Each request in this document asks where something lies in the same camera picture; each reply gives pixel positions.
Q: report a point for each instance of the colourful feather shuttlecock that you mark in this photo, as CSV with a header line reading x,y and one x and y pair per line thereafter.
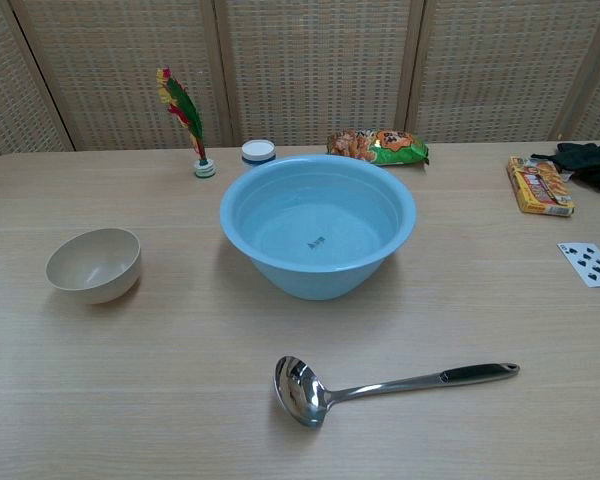
x,y
185,107

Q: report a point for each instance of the green orange snack bag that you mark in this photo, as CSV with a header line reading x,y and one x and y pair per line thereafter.
x,y
380,147

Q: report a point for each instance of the beige bowl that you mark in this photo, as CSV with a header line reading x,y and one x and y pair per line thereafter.
x,y
105,290

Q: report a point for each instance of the spades playing card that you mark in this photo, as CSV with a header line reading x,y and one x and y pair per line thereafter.
x,y
587,265

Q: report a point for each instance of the light blue plastic basin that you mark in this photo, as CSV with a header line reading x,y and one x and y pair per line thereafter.
x,y
320,280

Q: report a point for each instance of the woven rattan folding screen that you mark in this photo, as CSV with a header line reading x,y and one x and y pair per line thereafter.
x,y
310,65

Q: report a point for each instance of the small white-capped jar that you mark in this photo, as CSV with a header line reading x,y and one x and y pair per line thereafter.
x,y
258,150

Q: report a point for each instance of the black fabric glove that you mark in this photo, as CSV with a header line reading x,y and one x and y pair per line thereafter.
x,y
590,160

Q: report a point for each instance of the yellow snack box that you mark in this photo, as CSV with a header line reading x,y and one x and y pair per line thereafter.
x,y
540,190

